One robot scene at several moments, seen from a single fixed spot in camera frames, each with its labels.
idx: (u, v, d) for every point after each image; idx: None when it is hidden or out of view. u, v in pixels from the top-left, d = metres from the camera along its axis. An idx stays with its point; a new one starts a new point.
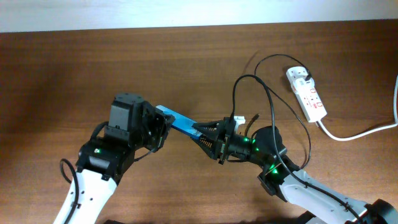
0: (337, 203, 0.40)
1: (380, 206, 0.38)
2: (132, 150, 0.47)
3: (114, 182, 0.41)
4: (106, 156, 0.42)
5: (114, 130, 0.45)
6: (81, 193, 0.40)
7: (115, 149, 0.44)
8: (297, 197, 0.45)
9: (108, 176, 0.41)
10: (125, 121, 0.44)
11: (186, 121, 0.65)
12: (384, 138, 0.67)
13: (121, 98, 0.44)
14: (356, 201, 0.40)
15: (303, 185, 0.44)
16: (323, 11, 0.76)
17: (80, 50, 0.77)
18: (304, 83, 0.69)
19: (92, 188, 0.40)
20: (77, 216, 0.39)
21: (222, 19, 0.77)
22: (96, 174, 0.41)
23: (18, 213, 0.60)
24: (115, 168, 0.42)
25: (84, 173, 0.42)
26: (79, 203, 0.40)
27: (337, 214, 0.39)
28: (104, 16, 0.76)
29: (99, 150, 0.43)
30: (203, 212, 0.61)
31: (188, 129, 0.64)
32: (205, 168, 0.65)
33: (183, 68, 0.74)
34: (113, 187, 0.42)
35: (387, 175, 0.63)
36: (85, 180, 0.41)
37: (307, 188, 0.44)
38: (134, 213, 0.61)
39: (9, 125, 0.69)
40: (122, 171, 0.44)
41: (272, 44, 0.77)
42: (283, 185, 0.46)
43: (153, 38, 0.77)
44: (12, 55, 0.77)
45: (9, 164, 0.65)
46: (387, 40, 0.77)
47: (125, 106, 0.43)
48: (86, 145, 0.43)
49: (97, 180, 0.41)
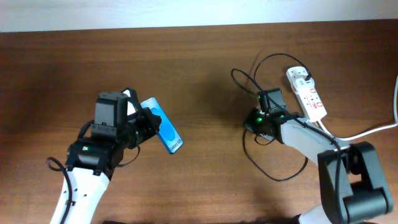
0: (326, 139, 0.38)
1: (364, 145, 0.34)
2: (122, 145, 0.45)
3: (105, 176, 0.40)
4: (94, 152, 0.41)
5: (100, 128, 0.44)
6: (74, 190, 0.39)
7: (105, 143, 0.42)
8: (293, 135, 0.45)
9: (99, 171, 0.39)
10: (112, 117, 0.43)
11: (168, 129, 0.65)
12: (384, 138, 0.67)
13: (105, 96, 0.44)
14: (343, 142, 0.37)
15: (302, 126, 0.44)
16: (325, 12, 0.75)
17: (80, 50, 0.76)
18: (304, 83, 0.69)
19: (86, 185, 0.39)
20: (73, 214, 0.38)
21: (223, 19, 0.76)
22: (87, 170, 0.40)
23: (20, 213, 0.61)
24: (104, 162, 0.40)
25: (74, 171, 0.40)
26: (74, 201, 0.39)
27: (321, 145, 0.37)
28: (102, 16, 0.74)
29: (87, 147, 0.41)
30: (203, 212, 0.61)
31: (166, 140, 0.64)
32: (205, 167, 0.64)
33: (182, 68, 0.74)
34: (105, 182, 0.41)
35: (386, 175, 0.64)
36: (78, 177, 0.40)
37: (305, 127, 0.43)
38: (134, 213, 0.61)
39: (9, 126, 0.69)
40: (114, 165, 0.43)
41: (273, 44, 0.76)
42: (283, 124, 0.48)
43: (153, 38, 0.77)
44: (10, 54, 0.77)
45: (10, 163, 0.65)
46: (388, 40, 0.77)
47: (109, 102, 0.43)
48: (74, 144, 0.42)
49: (89, 176, 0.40)
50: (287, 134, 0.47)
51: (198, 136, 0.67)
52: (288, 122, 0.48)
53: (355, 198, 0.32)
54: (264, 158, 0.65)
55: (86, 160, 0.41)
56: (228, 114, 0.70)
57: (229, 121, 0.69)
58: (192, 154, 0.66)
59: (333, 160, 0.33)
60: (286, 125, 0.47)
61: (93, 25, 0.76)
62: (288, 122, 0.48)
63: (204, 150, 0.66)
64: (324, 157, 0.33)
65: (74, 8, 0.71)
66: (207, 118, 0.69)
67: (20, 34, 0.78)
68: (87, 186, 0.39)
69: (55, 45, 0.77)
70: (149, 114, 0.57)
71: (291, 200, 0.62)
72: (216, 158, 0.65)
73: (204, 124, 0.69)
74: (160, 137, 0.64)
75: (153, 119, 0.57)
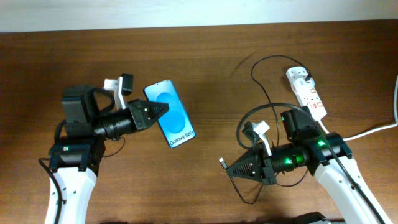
0: None
1: None
2: (99, 139, 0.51)
3: (89, 170, 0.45)
4: (75, 150, 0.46)
5: (74, 127, 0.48)
6: (63, 189, 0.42)
7: (83, 141, 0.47)
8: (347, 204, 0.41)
9: (84, 167, 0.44)
10: (81, 114, 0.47)
11: (174, 120, 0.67)
12: (384, 138, 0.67)
13: (68, 94, 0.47)
14: None
15: (351, 183, 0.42)
16: (324, 12, 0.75)
17: (81, 50, 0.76)
18: (304, 83, 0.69)
19: (72, 183, 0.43)
20: (66, 211, 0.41)
21: (224, 19, 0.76)
22: (71, 168, 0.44)
23: (19, 213, 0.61)
24: (87, 157, 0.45)
25: (60, 171, 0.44)
26: (64, 200, 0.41)
27: None
28: (102, 17, 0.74)
29: (68, 147, 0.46)
30: (203, 211, 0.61)
31: (168, 132, 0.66)
32: (205, 167, 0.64)
33: (182, 68, 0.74)
34: (91, 175, 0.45)
35: (386, 175, 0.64)
36: (63, 177, 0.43)
37: (353, 190, 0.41)
38: (134, 213, 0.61)
39: (9, 126, 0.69)
40: (96, 161, 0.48)
41: (273, 44, 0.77)
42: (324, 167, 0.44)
43: (153, 38, 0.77)
44: (10, 54, 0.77)
45: (10, 163, 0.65)
46: (388, 41, 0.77)
47: (74, 99, 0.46)
48: (55, 147, 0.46)
49: (75, 173, 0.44)
50: (328, 181, 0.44)
51: (198, 136, 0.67)
52: (331, 163, 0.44)
53: None
54: None
55: (68, 158, 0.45)
56: (227, 114, 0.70)
57: (230, 121, 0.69)
58: (192, 154, 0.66)
59: None
60: (330, 168, 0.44)
61: (94, 25, 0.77)
62: (329, 163, 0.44)
63: (204, 150, 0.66)
64: None
65: (74, 9, 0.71)
66: (208, 118, 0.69)
67: (21, 34, 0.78)
68: (74, 183, 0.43)
69: (55, 45, 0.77)
70: (138, 107, 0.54)
71: (291, 200, 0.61)
72: (216, 158, 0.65)
73: (204, 124, 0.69)
74: (165, 127, 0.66)
75: (138, 112, 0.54)
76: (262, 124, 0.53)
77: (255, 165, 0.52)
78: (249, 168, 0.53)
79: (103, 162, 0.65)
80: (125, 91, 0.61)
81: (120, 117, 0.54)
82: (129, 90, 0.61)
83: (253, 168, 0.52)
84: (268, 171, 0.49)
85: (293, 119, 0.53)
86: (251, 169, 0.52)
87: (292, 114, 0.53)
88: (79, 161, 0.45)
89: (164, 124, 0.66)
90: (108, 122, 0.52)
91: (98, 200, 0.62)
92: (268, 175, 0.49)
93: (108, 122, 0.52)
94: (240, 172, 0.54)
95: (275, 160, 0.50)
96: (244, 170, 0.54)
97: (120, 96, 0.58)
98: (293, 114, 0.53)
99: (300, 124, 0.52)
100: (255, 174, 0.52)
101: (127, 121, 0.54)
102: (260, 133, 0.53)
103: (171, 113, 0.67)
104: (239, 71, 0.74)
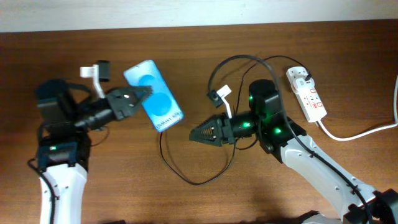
0: (344, 183, 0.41)
1: (389, 195, 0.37)
2: (83, 135, 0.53)
3: (78, 166, 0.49)
4: (62, 149, 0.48)
5: (55, 129, 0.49)
6: (55, 186, 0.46)
7: (68, 139, 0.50)
8: (302, 163, 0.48)
9: (74, 163, 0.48)
10: (61, 116, 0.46)
11: (157, 103, 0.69)
12: (383, 138, 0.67)
13: (41, 96, 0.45)
14: (365, 188, 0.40)
15: (308, 154, 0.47)
16: (325, 12, 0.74)
17: (80, 50, 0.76)
18: (304, 83, 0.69)
19: (63, 179, 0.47)
20: (61, 205, 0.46)
21: (223, 18, 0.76)
22: (62, 166, 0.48)
23: (19, 212, 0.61)
24: (75, 154, 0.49)
25: (50, 170, 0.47)
26: (58, 195, 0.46)
27: (342, 192, 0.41)
28: (101, 16, 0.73)
29: (55, 147, 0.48)
30: (203, 212, 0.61)
31: (153, 116, 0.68)
32: (206, 168, 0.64)
33: (183, 67, 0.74)
34: (78, 170, 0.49)
35: (386, 174, 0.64)
36: (53, 175, 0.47)
37: (313, 157, 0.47)
38: (134, 213, 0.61)
39: (9, 126, 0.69)
40: (83, 157, 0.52)
41: (273, 43, 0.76)
42: (285, 147, 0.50)
43: (153, 38, 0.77)
44: (9, 53, 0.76)
45: (11, 163, 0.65)
46: (388, 41, 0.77)
47: (49, 100, 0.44)
48: (41, 148, 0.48)
49: (64, 170, 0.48)
50: (290, 158, 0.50)
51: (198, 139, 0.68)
52: (290, 144, 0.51)
53: (363, 210, 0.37)
54: (265, 157, 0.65)
55: (56, 157, 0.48)
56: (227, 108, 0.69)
57: None
58: (193, 154, 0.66)
59: (359, 213, 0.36)
60: (290, 148, 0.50)
61: (94, 24, 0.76)
62: (289, 144, 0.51)
63: (204, 150, 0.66)
64: (351, 205, 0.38)
65: (75, 8, 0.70)
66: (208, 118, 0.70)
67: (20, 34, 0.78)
68: (64, 178, 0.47)
69: (54, 45, 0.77)
70: (117, 96, 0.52)
71: (291, 200, 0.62)
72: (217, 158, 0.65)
73: None
74: (151, 111, 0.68)
75: (119, 101, 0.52)
76: (225, 87, 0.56)
77: (216, 129, 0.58)
78: (211, 133, 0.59)
79: (103, 162, 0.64)
80: (102, 79, 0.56)
81: (99, 108, 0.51)
82: (106, 79, 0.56)
83: (214, 133, 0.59)
84: (228, 132, 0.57)
85: (262, 105, 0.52)
86: (212, 134, 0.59)
87: (264, 102, 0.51)
88: (68, 158, 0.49)
89: (149, 108, 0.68)
90: (86, 115, 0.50)
91: (97, 200, 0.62)
92: (228, 135, 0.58)
93: (87, 114, 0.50)
94: (201, 139, 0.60)
95: (234, 124, 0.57)
96: (204, 135, 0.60)
97: (97, 84, 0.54)
98: (266, 102, 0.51)
99: (267, 109, 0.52)
100: (216, 138, 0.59)
101: (108, 111, 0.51)
102: (224, 96, 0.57)
103: (156, 96, 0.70)
104: (239, 71, 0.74)
